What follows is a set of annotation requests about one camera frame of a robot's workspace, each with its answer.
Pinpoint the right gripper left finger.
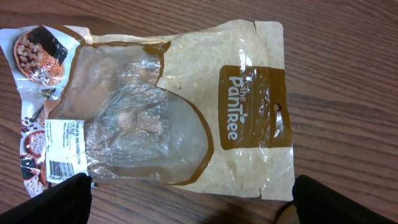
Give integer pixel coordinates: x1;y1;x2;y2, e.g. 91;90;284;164
1;173;92;224

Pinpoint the brown snack pouch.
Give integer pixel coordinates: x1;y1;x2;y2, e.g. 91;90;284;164
1;20;295;201

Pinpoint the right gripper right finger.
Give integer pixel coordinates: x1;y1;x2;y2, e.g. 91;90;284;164
292;175;397;224

